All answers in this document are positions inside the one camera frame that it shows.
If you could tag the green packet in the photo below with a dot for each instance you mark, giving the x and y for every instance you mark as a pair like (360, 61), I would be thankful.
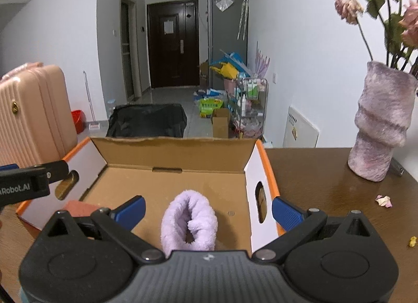
(210, 107)

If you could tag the red bucket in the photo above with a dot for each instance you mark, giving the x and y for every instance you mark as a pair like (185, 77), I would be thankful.
(77, 121)

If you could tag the grey side door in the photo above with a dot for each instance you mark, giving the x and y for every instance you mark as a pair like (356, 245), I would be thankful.
(127, 48)

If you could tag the white door notice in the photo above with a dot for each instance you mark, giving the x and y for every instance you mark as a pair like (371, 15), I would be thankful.
(168, 27)

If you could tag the small open cardboard box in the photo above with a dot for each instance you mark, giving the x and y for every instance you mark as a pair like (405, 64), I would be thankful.
(220, 123)

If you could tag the pink ceramic vase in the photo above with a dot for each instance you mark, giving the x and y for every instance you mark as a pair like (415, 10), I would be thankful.
(380, 120)

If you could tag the bunch of dried roses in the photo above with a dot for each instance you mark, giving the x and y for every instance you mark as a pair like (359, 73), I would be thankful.
(349, 7)

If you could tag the clear folded umbrella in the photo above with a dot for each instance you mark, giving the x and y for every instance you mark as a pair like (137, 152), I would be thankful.
(243, 15)

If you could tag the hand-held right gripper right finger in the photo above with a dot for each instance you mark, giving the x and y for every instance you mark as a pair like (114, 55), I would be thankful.
(287, 213)

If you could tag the orange-edged cardboard box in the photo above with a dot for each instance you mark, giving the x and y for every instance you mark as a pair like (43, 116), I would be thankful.
(163, 182)

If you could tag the clear plastic bag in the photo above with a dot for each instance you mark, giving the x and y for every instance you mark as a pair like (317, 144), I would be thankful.
(224, 3)

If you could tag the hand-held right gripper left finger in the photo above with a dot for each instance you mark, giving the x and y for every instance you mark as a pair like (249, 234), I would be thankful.
(129, 211)

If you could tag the dark cloth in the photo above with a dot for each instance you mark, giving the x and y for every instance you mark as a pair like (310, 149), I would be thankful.
(147, 120)

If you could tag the white leaning board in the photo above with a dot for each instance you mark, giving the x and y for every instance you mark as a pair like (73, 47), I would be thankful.
(300, 129)

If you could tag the grey refrigerator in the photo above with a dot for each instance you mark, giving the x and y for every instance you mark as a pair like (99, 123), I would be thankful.
(227, 35)

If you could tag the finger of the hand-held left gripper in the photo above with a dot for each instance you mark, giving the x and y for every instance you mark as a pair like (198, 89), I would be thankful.
(49, 169)
(9, 167)

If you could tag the fallen pink petal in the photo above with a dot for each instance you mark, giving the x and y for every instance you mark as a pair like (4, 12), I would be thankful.
(383, 201)

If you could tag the yellow bag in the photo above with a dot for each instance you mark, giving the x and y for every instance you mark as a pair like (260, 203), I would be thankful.
(225, 70)

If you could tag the yellow petal crumbs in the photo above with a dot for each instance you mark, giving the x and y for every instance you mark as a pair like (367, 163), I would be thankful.
(413, 241)

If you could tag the white mop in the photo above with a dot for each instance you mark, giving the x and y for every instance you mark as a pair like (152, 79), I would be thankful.
(93, 125)

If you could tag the lilac fluffy cloth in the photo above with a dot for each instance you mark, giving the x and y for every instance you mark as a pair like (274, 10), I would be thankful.
(183, 218)

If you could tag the pink ribbed suitcase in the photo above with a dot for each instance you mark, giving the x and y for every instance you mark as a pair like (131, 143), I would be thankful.
(29, 116)

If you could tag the purple wall decoration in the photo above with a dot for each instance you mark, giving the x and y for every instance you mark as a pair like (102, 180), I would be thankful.
(262, 61)

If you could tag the dark brown entrance door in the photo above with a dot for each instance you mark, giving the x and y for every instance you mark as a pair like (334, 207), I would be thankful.
(173, 58)

